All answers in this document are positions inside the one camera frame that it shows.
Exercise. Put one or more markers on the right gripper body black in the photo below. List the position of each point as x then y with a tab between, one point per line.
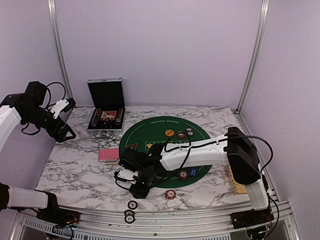
144	189

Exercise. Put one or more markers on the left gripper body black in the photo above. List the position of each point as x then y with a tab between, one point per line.
51	130

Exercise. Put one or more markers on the orange red chip stack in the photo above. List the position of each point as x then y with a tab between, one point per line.
170	194

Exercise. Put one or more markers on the triangular all-in button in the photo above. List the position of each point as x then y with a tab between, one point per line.
133	146

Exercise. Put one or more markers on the red-backed playing card deck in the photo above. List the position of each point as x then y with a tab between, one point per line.
110	155

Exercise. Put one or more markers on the blue small blind button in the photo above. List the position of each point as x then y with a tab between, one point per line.
193	172

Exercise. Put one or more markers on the orange big blind button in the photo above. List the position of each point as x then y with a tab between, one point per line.
169	132

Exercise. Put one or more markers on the dark chips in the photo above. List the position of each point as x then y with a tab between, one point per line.
190	131

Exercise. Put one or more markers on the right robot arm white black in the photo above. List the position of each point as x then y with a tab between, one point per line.
166	160

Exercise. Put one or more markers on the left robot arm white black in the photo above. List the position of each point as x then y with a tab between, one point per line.
29	125

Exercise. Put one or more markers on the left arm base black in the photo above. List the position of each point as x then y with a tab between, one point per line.
54	214

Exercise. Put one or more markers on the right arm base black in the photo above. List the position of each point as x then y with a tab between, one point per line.
249	218

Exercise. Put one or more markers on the fallen dark chip on table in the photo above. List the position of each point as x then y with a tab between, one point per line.
132	205

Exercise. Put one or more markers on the left chip row in case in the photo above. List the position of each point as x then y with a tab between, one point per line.
96	117

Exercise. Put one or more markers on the chip row in case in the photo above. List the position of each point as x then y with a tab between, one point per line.
119	116
96	117

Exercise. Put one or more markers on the aluminium poker case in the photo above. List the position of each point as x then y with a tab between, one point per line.
107	94

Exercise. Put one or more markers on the card deck box in case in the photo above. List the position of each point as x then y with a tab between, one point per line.
108	114

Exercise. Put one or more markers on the right chip row in case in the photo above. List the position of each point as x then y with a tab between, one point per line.
119	116

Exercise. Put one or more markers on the round green poker mat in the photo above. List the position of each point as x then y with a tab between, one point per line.
152	131

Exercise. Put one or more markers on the woven bamboo tray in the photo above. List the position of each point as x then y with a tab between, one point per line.
238	188

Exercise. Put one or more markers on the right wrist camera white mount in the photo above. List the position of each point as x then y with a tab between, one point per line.
125	175

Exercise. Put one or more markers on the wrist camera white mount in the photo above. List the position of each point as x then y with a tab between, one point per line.
63	105
125	175

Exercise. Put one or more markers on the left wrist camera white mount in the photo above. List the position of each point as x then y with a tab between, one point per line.
63	105

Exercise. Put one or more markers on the fallen dark chip lower rail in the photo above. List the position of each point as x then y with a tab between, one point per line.
129	219

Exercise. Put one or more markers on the front aluminium rail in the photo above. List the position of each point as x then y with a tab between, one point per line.
213	223

